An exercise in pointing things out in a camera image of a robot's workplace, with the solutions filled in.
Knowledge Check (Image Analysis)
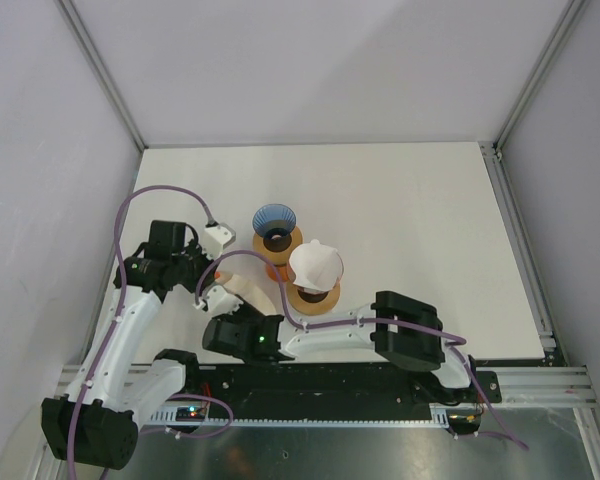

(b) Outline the coffee filter pack orange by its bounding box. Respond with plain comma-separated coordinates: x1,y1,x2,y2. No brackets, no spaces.
215,271,277,315

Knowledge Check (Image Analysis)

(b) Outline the wooden dripper ring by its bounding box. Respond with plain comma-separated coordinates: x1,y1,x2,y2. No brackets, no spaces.
286,282,342,317
252,224,305,266

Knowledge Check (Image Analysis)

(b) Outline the orange glass carafe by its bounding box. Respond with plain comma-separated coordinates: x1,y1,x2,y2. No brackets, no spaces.
265,265,289,283

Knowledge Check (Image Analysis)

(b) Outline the white paper coffee filter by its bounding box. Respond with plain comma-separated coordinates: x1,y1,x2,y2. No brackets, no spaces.
287,239,344,293

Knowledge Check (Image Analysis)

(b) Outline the blue glass dripper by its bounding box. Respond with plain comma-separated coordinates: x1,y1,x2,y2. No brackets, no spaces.
252,203,296,238

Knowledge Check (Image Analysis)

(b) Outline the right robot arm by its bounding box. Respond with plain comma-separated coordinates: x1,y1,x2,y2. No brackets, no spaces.
202,291,478,401

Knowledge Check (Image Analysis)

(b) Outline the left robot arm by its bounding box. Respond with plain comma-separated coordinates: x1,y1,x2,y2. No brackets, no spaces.
41,220,234,470

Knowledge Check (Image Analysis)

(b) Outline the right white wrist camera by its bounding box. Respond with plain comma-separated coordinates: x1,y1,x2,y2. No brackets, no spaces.
193,285,243,317

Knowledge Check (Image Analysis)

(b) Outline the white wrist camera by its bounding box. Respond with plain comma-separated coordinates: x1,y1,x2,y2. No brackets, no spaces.
199,223,236,261
193,285,243,317

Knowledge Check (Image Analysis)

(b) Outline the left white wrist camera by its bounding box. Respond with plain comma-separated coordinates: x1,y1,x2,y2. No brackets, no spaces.
199,223,236,261

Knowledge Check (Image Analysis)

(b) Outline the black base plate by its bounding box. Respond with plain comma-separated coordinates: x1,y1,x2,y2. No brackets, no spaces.
181,362,502,413

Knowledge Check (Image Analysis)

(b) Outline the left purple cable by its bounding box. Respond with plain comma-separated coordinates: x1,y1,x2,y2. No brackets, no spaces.
67,184,235,480

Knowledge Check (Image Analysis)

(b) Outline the purple cable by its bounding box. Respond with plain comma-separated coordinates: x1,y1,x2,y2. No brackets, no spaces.
193,249,530,451
67,184,235,480

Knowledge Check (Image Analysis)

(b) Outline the grey cable duct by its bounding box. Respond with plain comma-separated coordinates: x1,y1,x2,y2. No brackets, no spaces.
145,402,462,428

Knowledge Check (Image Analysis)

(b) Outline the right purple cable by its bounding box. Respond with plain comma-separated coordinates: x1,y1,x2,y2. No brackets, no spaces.
193,249,530,451

